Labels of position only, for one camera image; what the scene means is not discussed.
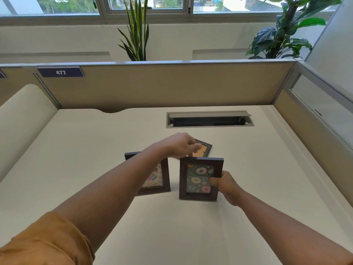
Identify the black photo frame cork backing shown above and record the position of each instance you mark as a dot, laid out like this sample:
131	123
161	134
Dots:
205	150

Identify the snake plant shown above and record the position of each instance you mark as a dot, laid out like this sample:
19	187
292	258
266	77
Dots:
136	38

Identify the person's right thumb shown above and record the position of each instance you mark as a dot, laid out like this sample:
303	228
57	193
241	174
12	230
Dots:
215	181

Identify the orange shirt sleeve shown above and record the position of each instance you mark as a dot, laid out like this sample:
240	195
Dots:
41	242

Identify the brown photo frame donut picture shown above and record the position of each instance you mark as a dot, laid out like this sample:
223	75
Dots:
184	179

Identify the beige desk partition panel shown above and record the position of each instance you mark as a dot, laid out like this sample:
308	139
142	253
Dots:
171	85

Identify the person's left fingers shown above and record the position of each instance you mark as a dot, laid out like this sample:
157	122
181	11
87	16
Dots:
193	147

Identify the broad-leaf green plant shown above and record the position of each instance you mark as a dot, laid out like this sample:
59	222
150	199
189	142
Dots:
278	38

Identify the brown photo frame colourful picture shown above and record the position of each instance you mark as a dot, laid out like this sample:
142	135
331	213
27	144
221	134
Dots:
165	176

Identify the side partition with glass pane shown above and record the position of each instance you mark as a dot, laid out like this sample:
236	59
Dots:
325	113

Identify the person's left forearm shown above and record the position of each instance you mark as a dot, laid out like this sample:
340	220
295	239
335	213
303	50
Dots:
115	187

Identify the person's right hand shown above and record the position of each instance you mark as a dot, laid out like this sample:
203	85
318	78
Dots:
227	187

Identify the grey framed window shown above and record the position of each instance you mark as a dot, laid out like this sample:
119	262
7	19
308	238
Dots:
146	13

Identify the person's left hand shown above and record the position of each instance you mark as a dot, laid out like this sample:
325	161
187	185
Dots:
176	144

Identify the person's right forearm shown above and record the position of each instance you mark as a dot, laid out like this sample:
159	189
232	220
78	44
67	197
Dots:
289	234

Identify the blue partition label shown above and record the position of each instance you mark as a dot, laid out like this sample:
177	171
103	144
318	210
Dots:
60	72

